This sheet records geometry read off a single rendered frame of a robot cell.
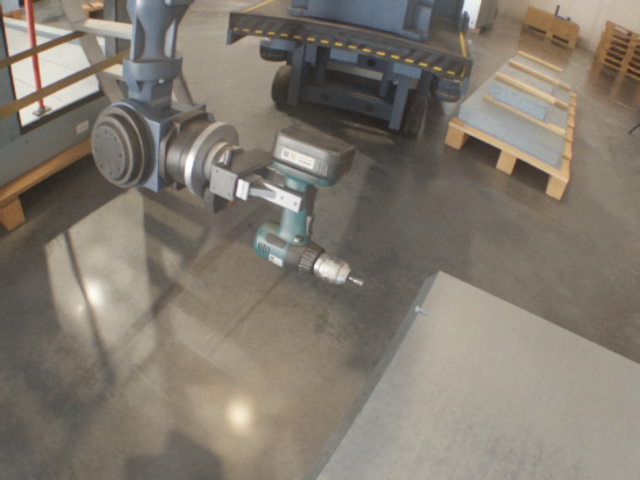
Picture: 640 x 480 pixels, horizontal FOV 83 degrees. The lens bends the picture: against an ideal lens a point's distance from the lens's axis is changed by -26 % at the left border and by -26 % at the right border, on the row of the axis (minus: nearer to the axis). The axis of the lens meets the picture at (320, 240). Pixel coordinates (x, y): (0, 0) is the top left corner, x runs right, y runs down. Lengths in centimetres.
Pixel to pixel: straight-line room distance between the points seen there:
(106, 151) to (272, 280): 95
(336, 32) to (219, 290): 98
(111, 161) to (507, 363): 79
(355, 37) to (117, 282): 120
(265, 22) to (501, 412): 145
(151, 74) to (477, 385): 75
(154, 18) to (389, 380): 71
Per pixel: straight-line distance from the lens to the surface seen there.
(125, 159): 85
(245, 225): 187
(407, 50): 160
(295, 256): 77
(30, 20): 205
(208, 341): 148
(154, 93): 88
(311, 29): 164
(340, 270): 76
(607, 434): 79
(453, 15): 239
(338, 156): 68
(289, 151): 70
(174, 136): 83
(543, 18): 982
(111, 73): 173
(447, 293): 81
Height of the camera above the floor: 119
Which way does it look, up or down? 40 degrees down
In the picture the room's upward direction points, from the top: 10 degrees clockwise
